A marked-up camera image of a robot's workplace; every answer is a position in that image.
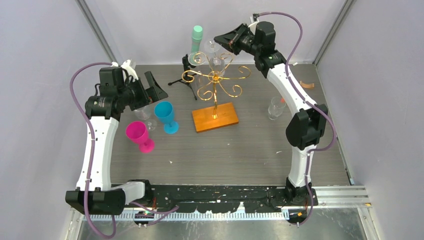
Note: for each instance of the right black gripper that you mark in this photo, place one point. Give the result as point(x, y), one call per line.
point(230, 39)

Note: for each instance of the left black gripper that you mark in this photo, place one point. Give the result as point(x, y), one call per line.
point(158, 95)

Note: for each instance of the blue wine glass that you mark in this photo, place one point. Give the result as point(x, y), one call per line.
point(165, 113)

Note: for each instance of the clear front wine glass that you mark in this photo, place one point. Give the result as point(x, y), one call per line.
point(145, 114)

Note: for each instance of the clear wine glass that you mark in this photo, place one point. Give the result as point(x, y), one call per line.
point(216, 62)
point(196, 61)
point(145, 114)

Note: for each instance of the pink wine glass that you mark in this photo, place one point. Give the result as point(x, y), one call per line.
point(138, 133)

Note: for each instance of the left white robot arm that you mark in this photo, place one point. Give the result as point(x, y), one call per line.
point(117, 89)

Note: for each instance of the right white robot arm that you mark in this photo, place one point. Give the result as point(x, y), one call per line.
point(308, 119)

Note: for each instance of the small black tripod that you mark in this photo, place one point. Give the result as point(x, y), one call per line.
point(187, 65)

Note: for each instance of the mint green bottle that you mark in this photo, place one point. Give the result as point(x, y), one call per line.
point(196, 36)

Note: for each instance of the brown wooden arch block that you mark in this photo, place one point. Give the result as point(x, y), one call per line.
point(307, 85)

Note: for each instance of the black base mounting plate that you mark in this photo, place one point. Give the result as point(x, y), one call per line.
point(220, 199)

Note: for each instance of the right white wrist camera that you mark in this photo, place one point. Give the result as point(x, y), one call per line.
point(253, 21)

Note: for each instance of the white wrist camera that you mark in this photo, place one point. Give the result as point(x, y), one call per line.
point(129, 67)
point(253, 21)

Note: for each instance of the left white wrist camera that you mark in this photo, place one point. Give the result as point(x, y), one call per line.
point(129, 67)

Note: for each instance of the gold wire glass rack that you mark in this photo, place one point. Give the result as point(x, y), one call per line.
point(218, 115)

